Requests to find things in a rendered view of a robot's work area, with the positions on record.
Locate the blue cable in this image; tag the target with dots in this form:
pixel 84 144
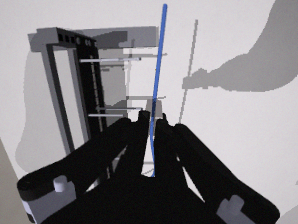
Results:
pixel 159 56

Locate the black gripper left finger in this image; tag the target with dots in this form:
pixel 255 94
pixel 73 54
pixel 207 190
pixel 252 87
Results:
pixel 48 189

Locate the grey patch panel rack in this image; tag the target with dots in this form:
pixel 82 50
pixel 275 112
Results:
pixel 86 66

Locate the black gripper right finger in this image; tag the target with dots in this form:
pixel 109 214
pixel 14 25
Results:
pixel 231 199

